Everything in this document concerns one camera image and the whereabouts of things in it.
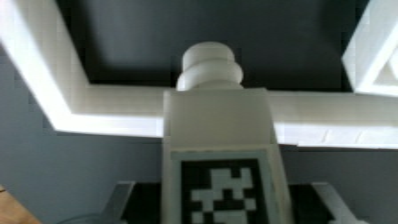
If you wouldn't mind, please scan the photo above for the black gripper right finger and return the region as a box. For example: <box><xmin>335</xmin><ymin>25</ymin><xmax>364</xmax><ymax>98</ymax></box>
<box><xmin>289</xmin><ymin>182</ymin><xmax>369</xmax><ymax>224</ymax></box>

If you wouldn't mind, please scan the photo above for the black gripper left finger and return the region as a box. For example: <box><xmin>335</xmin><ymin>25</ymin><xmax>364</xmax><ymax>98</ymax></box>
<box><xmin>64</xmin><ymin>181</ymin><xmax>161</xmax><ymax>224</ymax></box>

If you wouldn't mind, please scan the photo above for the white table leg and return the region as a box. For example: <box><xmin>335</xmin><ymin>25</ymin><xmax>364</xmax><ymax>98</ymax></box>
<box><xmin>159</xmin><ymin>42</ymin><xmax>295</xmax><ymax>224</ymax></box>

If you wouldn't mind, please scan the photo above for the white square tabletop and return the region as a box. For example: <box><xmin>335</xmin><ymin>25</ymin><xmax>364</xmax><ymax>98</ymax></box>
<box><xmin>341</xmin><ymin>0</ymin><xmax>398</xmax><ymax>97</ymax></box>

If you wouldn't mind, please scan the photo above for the white U-shaped obstacle fence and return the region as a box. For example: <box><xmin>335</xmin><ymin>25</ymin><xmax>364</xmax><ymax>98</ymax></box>
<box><xmin>0</xmin><ymin>0</ymin><xmax>398</xmax><ymax>149</ymax></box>

